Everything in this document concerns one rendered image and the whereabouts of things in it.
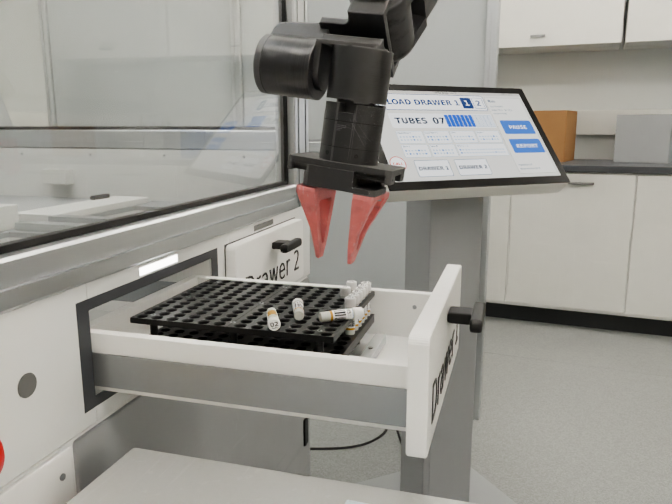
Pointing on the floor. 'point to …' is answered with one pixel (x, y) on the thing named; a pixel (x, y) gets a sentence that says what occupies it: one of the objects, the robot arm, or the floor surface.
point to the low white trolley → (225, 485)
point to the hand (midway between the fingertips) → (335, 252)
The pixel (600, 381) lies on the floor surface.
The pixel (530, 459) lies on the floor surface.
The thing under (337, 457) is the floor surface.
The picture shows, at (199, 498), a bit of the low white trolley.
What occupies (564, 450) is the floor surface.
